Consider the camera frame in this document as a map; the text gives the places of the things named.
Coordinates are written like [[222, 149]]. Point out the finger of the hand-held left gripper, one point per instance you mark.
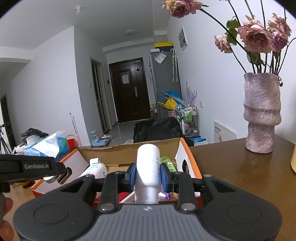
[[68, 172]]

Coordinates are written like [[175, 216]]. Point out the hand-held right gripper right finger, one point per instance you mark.
[[164, 178]]

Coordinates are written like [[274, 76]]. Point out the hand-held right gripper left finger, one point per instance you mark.
[[131, 178]]

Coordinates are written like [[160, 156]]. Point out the green spray bottle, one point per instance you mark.
[[168, 163]]

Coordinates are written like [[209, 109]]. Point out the purple bottle cap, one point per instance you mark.
[[164, 197]]

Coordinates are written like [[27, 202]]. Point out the red and white lint brush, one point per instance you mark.
[[124, 197]]

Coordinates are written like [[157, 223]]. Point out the white spray bottle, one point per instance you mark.
[[148, 162]]

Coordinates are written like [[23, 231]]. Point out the white cotton swab box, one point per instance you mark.
[[96, 170]]

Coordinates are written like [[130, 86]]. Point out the red cardboard box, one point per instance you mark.
[[115, 153]]

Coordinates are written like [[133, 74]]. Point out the person's left hand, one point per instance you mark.
[[8, 206]]

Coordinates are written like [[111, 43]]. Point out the clear plastic food container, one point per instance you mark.
[[18, 150]]

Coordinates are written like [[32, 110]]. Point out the black tripod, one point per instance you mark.
[[3, 141]]

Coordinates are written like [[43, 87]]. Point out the red bucket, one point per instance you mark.
[[72, 144]]

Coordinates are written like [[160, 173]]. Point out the blue tissue pack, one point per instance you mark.
[[46, 146]]

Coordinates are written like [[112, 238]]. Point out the black folding stand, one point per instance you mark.
[[33, 133]]

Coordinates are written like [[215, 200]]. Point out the black bag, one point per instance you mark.
[[159, 129]]

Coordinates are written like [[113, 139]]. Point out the metal trolley cart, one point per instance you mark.
[[188, 120]]

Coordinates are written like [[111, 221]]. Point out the white board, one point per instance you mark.
[[224, 132]]

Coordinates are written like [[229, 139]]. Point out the blue and yellow bags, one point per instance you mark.
[[171, 100]]

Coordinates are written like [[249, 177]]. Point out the dark wooden door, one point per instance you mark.
[[129, 92]]

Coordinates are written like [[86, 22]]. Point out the grey refrigerator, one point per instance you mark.
[[161, 78]]

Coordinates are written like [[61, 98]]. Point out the hanging umbrella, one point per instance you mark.
[[174, 64]]

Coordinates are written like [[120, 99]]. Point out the pink ceramic vase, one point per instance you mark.
[[262, 111]]

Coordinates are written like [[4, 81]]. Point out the cream thermos jug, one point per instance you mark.
[[293, 160]]

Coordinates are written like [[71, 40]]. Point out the yellow box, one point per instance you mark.
[[164, 45]]

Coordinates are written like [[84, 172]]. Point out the dried pink roses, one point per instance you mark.
[[256, 37]]

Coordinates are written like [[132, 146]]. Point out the purple wall decoration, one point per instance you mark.
[[191, 95]]

